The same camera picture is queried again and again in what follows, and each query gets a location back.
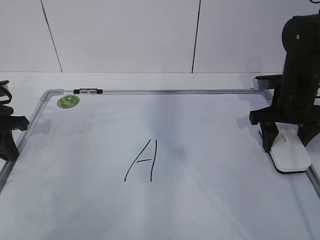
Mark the green round magnet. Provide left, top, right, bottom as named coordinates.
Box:
left=57, top=95, right=80, bottom=109

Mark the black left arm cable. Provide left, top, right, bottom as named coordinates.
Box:
left=0, top=80, right=14, bottom=108

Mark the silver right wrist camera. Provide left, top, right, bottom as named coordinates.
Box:
left=253, top=74, right=283, bottom=91

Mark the white board with aluminium frame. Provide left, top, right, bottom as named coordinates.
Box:
left=0, top=90, right=320, bottom=240

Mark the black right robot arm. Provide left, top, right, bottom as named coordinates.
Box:
left=249, top=14, right=320, bottom=153

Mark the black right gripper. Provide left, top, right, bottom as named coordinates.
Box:
left=249, top=96, right=320, bottom=153

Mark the white board eraser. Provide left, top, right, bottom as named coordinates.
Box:
left=268, top=128, right=312, bottom=174

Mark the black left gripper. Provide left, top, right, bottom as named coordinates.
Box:
left=0, top=106, right=30, bottom=161

